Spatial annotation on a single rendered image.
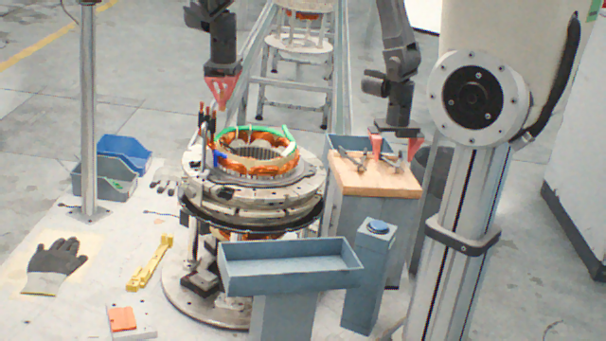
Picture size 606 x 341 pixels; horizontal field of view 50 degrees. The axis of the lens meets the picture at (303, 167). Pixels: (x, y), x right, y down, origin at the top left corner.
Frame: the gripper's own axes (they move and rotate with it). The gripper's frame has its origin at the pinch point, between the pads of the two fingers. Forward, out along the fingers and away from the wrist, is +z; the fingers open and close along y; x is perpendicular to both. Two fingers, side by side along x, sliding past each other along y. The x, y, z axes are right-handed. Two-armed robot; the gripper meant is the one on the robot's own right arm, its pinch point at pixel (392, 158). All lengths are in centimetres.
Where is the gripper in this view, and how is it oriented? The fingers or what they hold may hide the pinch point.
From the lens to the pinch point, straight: 160.1
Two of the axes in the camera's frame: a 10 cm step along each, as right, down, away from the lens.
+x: 1.4, 3.9, -9.1
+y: -9.9, -0.1, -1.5
